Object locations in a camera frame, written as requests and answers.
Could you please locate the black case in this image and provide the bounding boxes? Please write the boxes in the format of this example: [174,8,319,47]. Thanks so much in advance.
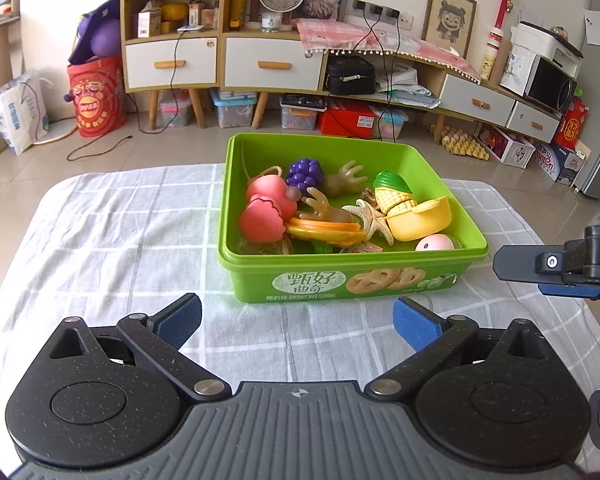
[326,56,377,96]

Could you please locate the orange plastic lid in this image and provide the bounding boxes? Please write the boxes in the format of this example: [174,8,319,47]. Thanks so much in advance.
[285,215,366,247]

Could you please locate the red gift box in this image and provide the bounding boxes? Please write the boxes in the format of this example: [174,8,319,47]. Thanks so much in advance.
[552,97,591,151]

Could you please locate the clear storage box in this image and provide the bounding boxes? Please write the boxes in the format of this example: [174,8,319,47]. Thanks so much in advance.
[157,89,193,128]
[370,105,410,140]

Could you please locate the purple plush toy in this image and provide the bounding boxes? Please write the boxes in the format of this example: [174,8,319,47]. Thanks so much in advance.
[67,0,123,66]

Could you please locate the low wooden sideboard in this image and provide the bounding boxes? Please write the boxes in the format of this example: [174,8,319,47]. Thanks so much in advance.
[325,47,563,143]

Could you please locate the clear plastic container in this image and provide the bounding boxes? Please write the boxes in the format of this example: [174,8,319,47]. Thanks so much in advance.
[236,235,296,257]

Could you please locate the tan rubber octopus toy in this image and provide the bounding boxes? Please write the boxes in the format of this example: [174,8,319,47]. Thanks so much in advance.
[322,160,370,198]
[297,187,361,226]

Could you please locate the white red carton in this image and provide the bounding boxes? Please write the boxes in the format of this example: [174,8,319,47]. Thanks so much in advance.
[532,140,586,186]

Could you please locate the white printer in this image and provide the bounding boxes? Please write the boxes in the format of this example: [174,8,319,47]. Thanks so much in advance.
[510,21,586,66]

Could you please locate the wooden cabinet with white drawer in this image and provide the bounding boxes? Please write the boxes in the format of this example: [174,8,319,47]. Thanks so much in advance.
[220,0,331,131]
[120,0,226,131]

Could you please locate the black microwave oven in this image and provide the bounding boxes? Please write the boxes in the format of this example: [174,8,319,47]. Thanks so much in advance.
[522,55,578,116]

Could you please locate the red cartoon bucket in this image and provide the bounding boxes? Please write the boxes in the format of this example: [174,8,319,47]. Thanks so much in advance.
[67,55,128,138]

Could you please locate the white paper shopping bag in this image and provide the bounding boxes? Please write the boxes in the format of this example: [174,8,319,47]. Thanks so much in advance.
[0,71,51,156]

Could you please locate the white starfish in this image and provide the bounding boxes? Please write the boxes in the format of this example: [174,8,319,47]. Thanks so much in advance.
[341,199,396,247]

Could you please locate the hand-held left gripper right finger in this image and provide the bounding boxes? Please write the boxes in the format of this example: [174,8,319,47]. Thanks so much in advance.
[362,296,551,403]

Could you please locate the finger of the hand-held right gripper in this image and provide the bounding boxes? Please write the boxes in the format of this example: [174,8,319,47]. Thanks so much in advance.
[492,225,600,283]
[537,280,600,305]

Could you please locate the purple toy grapes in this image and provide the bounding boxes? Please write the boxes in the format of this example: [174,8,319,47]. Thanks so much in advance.
[285,158,326,198]

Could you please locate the pink clear capsule ball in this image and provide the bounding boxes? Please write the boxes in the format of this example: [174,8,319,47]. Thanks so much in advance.
[414,232,458,252]

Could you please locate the flat red box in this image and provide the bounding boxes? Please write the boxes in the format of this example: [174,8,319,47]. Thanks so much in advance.
[317,100,381,137]

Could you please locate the yellow toy pot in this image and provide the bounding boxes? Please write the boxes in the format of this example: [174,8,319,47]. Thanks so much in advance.
[385,196,453,242]

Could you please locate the yellow toy corn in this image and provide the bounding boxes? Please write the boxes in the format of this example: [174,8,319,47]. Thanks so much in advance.
[372,171,421,218]

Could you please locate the red white cardboard box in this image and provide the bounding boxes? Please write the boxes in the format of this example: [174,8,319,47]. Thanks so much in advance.
[475,122,536,170]

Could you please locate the grey checked tablecloth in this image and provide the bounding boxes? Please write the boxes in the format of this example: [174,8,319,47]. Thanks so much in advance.
[0,162,600,466]

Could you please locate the stack of papers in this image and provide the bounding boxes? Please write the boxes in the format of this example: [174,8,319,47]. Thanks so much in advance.
[375,62,441,108]

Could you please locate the row of wall sockets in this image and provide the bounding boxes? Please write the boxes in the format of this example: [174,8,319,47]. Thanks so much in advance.
[351,0,415,31]

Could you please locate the tall paper cup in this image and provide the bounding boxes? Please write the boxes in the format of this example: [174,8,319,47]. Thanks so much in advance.
[480,27,503,81]

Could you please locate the green plastic cookie box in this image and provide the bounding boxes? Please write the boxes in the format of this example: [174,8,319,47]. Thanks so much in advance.
[217,132,490,305]

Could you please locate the black lid storage box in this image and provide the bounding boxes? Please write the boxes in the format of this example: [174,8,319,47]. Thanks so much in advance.
[280,94,327,131]

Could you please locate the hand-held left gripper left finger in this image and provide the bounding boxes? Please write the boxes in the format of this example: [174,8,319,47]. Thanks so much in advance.
[47,292,231,403]

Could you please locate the framed cartoon girl picture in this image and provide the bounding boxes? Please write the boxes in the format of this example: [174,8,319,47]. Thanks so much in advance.
[421,0,477,60]

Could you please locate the pink rubber toy figure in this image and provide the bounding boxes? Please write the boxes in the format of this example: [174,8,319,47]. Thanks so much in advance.
[237,165,301,243]

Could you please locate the pink checked cloth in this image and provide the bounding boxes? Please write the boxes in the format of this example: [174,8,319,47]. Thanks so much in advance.
[292,17,482,86]

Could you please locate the blue lid storage box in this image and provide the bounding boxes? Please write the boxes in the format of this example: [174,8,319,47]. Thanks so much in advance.
[211,89,258,130]

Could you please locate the yellow egg carton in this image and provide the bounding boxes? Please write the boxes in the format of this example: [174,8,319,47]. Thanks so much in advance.
[427,122,491,162]

